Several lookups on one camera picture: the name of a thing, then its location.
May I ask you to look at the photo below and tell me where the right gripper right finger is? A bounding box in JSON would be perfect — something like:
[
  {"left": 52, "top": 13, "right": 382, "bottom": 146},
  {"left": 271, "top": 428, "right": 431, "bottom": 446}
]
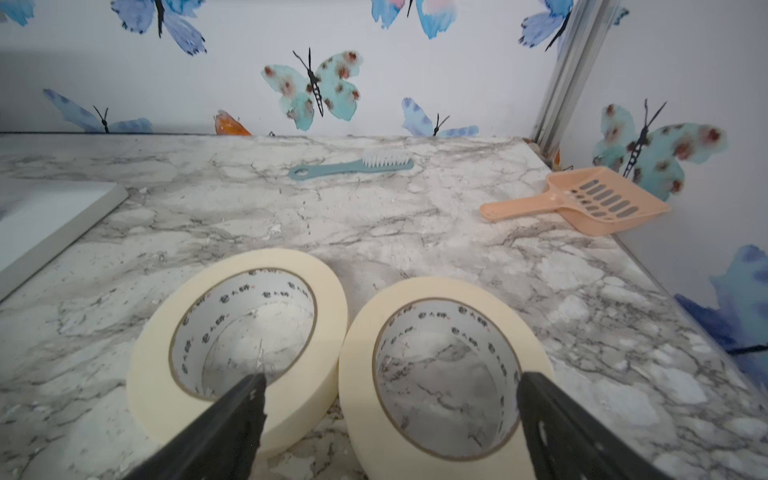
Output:
[{"left": 517, "top": 372, "right": 669, "bottom": 480}]

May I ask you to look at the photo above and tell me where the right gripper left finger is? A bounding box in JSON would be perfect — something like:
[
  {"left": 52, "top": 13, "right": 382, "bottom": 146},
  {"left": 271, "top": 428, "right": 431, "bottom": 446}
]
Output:
[{"left": 127, "top": 373, "right": 267, "bottom": 480}]

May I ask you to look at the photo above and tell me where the masking tape roll one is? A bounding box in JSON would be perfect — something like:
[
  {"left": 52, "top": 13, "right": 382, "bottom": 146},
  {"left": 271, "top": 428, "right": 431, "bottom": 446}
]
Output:
[{"left": 127, "top": 249, "right": 349, "bottom": 459}]

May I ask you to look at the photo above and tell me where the masking tape roll three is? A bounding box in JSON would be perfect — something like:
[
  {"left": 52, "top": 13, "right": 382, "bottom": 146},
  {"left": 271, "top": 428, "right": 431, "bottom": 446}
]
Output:
[{"left": 339, "top": 277, "right": 555, "bottom": 479}]

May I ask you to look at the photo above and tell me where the white tiered display stand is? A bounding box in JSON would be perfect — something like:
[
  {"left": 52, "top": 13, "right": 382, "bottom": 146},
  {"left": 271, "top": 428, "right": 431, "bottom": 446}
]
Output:
[{"left": 1, "top": 178, "right": 128, "bottom": 298}]

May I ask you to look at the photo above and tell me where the teal cleaning brush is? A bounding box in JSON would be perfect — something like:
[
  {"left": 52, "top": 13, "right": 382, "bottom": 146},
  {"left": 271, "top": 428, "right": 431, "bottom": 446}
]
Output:
[{"left": 289, "top": 150, "right": 415, "bottom": 181}]

